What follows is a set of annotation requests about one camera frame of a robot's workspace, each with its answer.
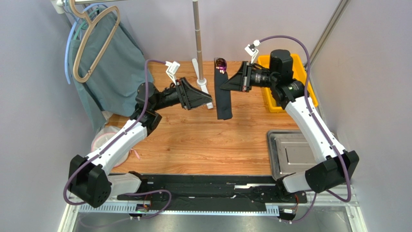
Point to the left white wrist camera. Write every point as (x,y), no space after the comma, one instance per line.
(172,68)

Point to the metal stand pole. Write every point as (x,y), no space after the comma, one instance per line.
(195,5)

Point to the aluminium frame rail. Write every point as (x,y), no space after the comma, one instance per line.
(322,213)

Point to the green clothes hanger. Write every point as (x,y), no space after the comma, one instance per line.
(84,25)

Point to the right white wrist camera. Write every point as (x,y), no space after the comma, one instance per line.
(252,50)

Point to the metal tray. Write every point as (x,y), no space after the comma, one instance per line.
(300,161)

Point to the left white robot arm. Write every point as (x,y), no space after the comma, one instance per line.
(90,177)

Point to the yellow plastic bin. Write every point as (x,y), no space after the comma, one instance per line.
(299,74)

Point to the teal hanging cloth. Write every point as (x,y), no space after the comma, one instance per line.
(112,86)

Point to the black paper napkin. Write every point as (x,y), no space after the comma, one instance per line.
(222,97)

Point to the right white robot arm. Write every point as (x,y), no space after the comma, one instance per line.
(292,95)

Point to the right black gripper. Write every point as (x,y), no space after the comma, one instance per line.
(245,76)

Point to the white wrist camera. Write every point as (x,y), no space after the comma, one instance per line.
(172,68)
(252,50)

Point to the white stand base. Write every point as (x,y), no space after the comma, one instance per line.
(203,85)

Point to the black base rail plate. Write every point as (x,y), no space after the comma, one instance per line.
(210,193)

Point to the pink rimmed white mesh basket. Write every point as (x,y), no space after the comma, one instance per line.
(104,135)

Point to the iridescent purple spoon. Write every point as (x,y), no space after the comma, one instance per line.
(223,66)

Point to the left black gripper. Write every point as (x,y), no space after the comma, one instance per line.
(189,97)

